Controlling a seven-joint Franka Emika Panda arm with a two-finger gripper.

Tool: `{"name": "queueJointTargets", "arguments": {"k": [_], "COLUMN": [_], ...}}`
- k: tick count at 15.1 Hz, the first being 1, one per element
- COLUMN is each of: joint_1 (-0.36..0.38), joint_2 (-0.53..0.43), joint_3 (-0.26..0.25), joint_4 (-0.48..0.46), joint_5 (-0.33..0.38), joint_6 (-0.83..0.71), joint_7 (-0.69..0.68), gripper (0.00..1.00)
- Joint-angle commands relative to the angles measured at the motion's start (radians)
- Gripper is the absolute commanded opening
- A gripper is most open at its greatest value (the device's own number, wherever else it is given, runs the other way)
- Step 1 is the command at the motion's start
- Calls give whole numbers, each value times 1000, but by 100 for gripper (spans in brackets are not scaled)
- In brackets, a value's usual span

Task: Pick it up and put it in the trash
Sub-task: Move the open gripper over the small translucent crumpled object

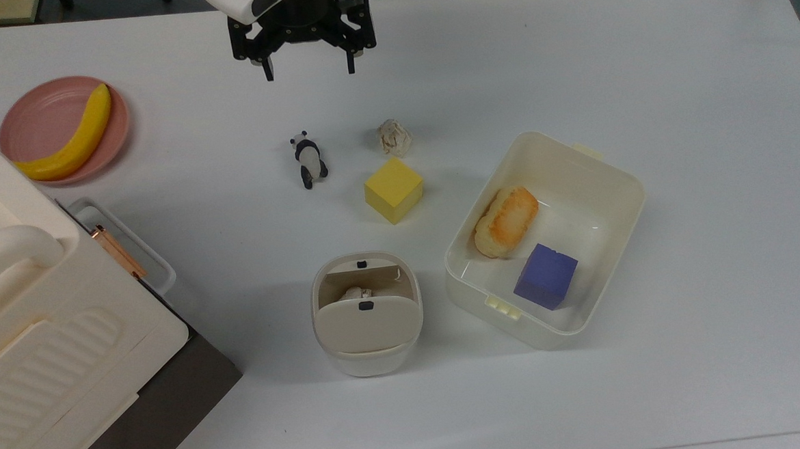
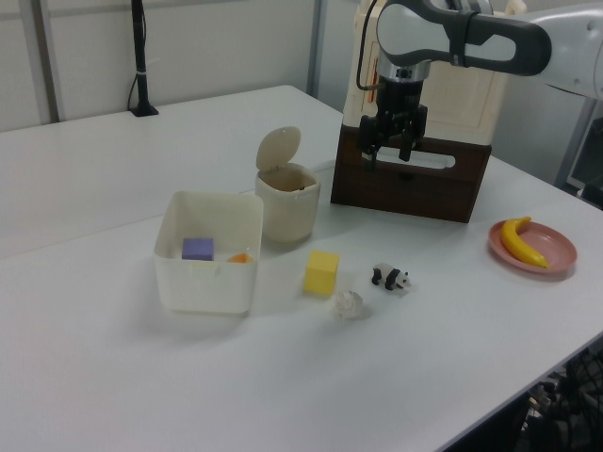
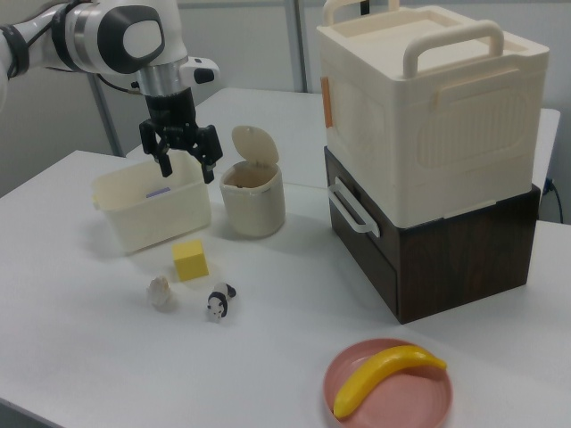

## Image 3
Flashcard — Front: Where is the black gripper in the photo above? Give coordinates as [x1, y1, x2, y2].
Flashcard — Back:
[138, 86, 224, 185]

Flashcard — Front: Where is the cream trash can with lid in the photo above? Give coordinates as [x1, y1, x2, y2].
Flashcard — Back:
[218, 125, 286, 237]

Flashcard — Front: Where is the cream rectangular plastic tub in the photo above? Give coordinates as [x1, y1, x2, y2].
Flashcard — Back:
[90, 153, 212, 257]

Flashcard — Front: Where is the yellow foam cube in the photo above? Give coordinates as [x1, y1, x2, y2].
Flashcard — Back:
[171, 239, 210, 283]

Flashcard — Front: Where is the small panda figurine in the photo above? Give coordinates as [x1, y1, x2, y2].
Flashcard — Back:
[205, 282, 238, 324]

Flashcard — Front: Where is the dark wooden drawer box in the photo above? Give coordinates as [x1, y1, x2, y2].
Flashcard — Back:
[323, 145, 542, 325]

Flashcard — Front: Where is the yellow toy banana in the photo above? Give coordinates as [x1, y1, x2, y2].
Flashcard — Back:
[333, 344, 448, 419]

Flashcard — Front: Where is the pink round plate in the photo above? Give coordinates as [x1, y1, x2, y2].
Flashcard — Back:
[323, 338, 455, 428]

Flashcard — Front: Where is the cream storage box with handles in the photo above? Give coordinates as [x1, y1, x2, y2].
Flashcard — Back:
[316, 0, 550, 233]

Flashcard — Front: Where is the black power cable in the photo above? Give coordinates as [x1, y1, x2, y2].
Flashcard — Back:
[542, 177, 565, 224]

